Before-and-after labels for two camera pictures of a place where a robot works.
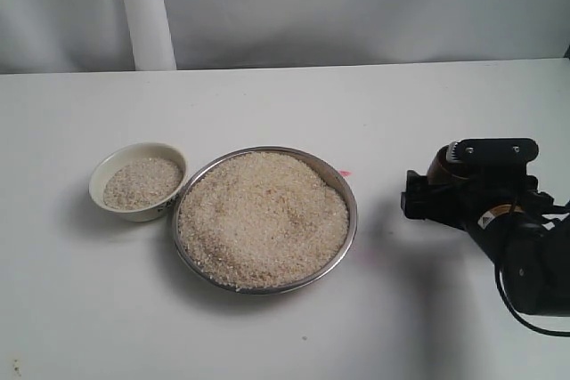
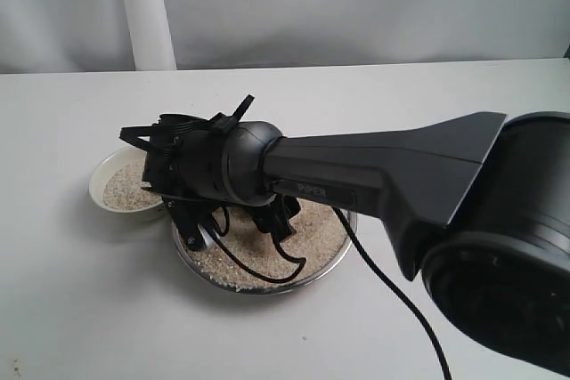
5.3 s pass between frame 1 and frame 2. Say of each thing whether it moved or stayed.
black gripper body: moved
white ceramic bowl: stayed
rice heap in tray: stayed
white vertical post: stayed
